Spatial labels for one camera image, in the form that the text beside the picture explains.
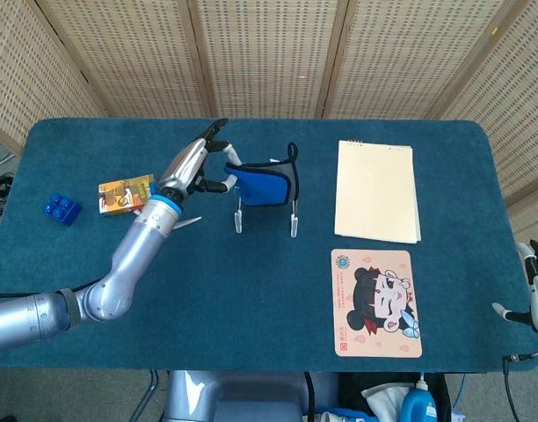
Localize woven bamboo folding screen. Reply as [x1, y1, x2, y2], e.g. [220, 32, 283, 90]
[0, 0, 538, 247]

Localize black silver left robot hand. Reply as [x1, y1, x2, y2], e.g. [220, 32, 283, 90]
[156, 117, 243, 204]

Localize blue pump bottle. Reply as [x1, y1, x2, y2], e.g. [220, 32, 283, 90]
[399, 372, 440, 422]

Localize grey robot torso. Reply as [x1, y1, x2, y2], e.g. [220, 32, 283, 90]
[163, 370, 316, 422]

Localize black bag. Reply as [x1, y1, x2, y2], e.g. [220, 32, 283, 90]
[337, 372, 453, 422]

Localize colourful cardboard box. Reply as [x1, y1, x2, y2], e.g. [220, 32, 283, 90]
[98, 173, 158, 219]

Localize blue cloth with black trim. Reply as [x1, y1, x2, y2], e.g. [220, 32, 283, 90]
[223, 141, 301, 207]

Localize pale yellow spiral notepad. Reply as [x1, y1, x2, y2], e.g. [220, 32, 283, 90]
[333, 139, 423, 245]

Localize cartoon girl mouse pad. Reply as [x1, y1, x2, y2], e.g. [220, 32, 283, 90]
[330, 248, 424, 360]

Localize white crumpled cloth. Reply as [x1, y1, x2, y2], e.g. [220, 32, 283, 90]
[360, 381, 415, 417]

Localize black cable with plug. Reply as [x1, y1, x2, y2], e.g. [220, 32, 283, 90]
[501, 351, 538, 422]

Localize white wire rack stand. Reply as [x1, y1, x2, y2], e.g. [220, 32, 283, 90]
[233, 186, 302, 239]

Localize black floor cable bundle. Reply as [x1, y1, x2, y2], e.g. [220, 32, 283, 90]
[0, 140, 18, 241]

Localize teal table cloth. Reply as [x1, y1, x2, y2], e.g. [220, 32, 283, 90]
[0, 117, 538, 374]

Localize blue building block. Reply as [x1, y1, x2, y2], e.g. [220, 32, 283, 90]
[41, 192, 84, 228]

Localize black handled scissors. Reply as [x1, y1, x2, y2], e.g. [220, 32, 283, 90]
[171, 215, 203, 231]

